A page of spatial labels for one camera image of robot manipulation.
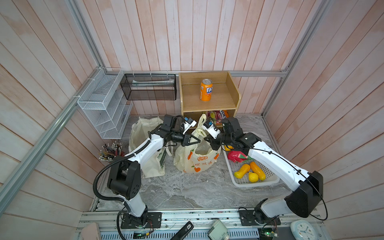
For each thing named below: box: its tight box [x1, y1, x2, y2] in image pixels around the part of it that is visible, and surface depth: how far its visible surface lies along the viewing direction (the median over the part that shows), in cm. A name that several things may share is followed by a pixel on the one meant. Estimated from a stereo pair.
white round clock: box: [290, 219, 318, 240], surface depth 70 cm
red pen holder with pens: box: [98, 141, 125, 162], surface depth 84 cm
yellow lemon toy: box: [248, 172, 259, 183], surface depth 85 cm
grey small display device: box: [207, 219, 230, 240], surface depth 67 cm
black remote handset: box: [170, 221, 194, 240], surface depth 70 cm
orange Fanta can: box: [200, 78, 214, 102], surface depth 79 cm
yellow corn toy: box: [234, 164, 251, 179], surface depth 87 cm
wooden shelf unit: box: [179, 71, 242, 123], surface depth 88 cm
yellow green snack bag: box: [210, 111, 216, 121], surface depth 95 cm
